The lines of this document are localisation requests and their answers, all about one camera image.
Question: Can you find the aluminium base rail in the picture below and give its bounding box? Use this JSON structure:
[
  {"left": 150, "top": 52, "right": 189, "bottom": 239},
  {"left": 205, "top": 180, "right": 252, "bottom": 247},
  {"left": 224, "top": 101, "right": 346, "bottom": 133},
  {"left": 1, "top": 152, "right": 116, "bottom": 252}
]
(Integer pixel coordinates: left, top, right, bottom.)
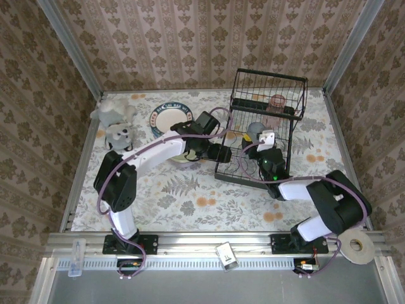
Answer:
[{"left": 47, "top": 231, "right": 389, "bottom": 258}]

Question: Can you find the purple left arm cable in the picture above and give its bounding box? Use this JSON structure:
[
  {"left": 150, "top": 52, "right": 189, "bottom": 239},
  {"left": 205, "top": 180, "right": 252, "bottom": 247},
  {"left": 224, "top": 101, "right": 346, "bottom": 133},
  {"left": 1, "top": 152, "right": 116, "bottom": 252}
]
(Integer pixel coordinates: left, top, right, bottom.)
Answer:
[{"left": 96, "top": 107, "right": 235, "bottom": 281}]

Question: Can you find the small electronics board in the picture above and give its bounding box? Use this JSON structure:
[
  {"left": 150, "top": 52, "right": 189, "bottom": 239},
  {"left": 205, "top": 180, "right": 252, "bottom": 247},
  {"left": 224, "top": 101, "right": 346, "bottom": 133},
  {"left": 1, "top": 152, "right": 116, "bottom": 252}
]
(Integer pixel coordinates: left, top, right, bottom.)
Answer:
[
  {"left": 117, "top": 260, "right": 143, "bottom": 270},
  {"left": 294, "top": 258, "right": 320, "bottom": 274}
]

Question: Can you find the green rimmed lettered plate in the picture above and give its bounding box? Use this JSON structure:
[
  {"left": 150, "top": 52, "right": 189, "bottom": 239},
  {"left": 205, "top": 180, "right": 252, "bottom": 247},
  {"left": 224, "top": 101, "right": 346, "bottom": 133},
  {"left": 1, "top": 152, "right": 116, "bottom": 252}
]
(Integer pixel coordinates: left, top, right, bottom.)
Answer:
[{"left": 149, "top": 101, "right": 194, "bottom": 139}]

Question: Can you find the white label tag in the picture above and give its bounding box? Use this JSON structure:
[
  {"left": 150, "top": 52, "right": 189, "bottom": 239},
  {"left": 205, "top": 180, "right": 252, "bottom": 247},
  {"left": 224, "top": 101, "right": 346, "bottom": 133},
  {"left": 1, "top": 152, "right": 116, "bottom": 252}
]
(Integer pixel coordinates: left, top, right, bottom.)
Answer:
[{"left": 215, "top": 242, "right": 239, "bottom": 273}]

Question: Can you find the floral tablecloth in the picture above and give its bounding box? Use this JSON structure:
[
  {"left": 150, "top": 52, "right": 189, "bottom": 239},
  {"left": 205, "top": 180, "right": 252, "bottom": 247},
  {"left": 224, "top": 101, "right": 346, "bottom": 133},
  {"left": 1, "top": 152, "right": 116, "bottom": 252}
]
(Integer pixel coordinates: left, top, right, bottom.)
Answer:
[{"left": 71, "top": 90, "right": 360, "bottom": 234}]

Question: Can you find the black wire dish rack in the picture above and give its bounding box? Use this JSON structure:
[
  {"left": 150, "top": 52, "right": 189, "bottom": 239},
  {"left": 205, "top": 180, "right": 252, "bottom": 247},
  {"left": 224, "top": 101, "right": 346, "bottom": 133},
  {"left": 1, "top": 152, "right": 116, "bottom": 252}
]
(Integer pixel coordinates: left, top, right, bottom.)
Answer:
[{"left": 214, "top": 68, "right": 309, "bottom": 190}]

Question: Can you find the fluffy grey white plush toy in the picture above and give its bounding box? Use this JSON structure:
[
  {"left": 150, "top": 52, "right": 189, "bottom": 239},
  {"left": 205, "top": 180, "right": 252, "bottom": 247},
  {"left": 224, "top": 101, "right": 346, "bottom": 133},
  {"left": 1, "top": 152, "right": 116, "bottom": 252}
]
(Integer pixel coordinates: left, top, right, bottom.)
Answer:
[{"left": 90, "top": 97, "right": 139, "bottom": 126}]

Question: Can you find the aluminium table side rail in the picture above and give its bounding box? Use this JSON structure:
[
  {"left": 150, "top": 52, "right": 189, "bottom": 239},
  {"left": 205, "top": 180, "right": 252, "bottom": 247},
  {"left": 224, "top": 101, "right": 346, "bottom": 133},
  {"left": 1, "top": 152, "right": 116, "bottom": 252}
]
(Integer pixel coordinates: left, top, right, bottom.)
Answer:
[
  {"left": 59, "top": 91, "right": 104, "bottom": 235},
  {"left": 322, "top": 90, "right": 371, "bottom": 232}
]

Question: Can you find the aluminium frame post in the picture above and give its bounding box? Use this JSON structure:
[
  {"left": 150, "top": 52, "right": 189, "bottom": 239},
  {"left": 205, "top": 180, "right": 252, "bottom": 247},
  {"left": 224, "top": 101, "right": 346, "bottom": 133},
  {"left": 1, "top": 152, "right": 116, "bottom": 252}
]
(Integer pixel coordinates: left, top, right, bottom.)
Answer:
[
  {"left": 36, "top": 0, "right": 104, "bottom": 98},
  {"left": 322, "top": 0, "right": 385, "bottom": 94}
]

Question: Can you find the clear plastic tube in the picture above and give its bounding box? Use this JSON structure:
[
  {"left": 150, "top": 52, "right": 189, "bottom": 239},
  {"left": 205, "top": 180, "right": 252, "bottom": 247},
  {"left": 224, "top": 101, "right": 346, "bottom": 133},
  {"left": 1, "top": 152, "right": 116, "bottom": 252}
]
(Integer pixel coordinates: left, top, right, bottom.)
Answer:
[{"left": 68, "top": 239, "right": 87, "bottom": 278}]

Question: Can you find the husky plush toy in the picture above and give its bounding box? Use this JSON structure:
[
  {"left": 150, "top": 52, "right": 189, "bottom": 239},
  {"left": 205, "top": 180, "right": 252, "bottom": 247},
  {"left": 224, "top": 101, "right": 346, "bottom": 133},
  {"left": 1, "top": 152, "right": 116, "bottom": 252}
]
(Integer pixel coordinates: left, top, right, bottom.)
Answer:
[{"left": 104, "top": 123, "right": 134, "bottom": 151}]

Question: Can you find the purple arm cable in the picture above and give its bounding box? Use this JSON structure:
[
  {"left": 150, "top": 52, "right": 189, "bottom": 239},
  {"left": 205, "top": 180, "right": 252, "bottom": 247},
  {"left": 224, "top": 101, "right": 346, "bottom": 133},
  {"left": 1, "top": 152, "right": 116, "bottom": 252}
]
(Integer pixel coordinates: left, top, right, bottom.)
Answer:
[
  {"left": 96, "top": 107, "right": 235, "bottom": 281},
  {"left": 239, "top": 141, "right": 373, "bottom": 280}
]

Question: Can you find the grey blue cup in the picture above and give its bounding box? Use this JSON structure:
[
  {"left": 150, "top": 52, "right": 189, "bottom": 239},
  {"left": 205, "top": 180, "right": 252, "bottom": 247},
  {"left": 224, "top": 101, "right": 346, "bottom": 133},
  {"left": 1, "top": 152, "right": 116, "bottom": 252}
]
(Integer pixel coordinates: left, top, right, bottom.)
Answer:
[{"left": 246, "top": 122, "right": 267, "bottom": 143}]

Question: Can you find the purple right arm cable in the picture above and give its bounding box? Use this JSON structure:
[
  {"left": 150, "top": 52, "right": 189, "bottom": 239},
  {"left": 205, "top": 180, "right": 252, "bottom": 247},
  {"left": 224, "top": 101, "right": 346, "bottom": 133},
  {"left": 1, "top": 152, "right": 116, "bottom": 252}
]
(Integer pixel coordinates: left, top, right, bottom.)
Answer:
[{"left": 239, "top": 141, "right": 373, "bottom": 280}]

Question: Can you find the pink translucent cup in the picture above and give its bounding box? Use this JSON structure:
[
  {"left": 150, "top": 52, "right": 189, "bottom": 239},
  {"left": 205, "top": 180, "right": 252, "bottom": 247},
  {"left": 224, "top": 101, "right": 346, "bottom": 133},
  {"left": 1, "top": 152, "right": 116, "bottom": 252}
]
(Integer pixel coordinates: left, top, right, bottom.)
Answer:
[{"left": 261, "top": 94, "right": 285, "bottom": 127}]

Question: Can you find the white tape roll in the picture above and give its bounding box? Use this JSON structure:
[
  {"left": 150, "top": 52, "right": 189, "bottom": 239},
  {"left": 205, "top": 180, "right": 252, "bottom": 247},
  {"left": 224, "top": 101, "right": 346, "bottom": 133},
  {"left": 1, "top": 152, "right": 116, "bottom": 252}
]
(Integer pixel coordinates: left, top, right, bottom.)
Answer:
[{"left": 340, "top": 228, "right": 376, "bottom": 264}]

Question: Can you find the grey slotted cable duct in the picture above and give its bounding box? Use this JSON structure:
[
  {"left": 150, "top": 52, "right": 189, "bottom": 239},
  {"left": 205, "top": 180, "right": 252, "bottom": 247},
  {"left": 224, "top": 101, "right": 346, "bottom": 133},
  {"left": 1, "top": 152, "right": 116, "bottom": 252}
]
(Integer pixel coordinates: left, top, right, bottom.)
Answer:
[{"left": 56, "top": 255, "right": 298, "bottom": 270}]

